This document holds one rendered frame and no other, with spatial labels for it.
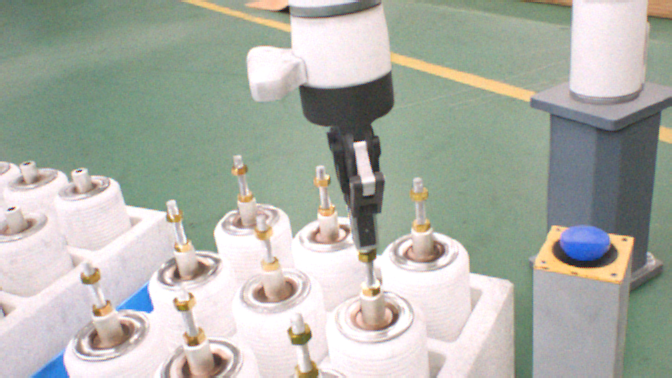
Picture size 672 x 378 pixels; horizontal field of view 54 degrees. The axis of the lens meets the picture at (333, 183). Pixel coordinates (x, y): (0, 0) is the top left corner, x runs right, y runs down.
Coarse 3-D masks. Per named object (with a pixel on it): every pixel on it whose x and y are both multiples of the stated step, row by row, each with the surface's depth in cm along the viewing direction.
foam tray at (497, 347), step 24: (480, 288) 76; (504, 288) 75; (480, 312) 72; (504, 312) 74; (480, 336) 68; (504, 336) 75; (432, 360) 68; (456, 360) 66; (480, 360) 67; (504, 360) 77
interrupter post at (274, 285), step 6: (276, 270) 66; (264, 276) 66; (270, 276) 66; (276, 276) 66; (282, 276) 67; (264, 282) 67; (270, 282) 66; (276, 282) 66; (282, 282) 67; (270, 288) 67; (276, 288) 67; (282, 288) 67; (270, 294) 67; (276, 294) 67; (282, 294) 67
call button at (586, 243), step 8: (568, 232) 57; (576, 232) 56; (584, 232) 56; (592, 232) 56; (600, 232) 56; (560, 240) 56; (568, 240) 56; (576, 240) 55; (584, 240) 55; (592, 240) 55; (600, 240) 55; (608, 240) 55; (568, 248) 55; (576, 248) 55; (584, 248) 54; (592, 248) 54; (600, 248) 54; (608, 248) 55; (576, 256) 55; (584, 256) 55; (592, 256) 55; (600, 256) 55
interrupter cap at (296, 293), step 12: (252, 276) 70; (288, 276) 70; (300, 276) 69; (252, 288) 68; (264, 288) 69; (288, 288) 68; (300, 288) 67; (240, 300) 67; (252, 300) 67; (264, 300) 67; (276, 300) 67; (288, 300) 66; (300, 300) 66; (264, 312) 65; (276, 312) 65
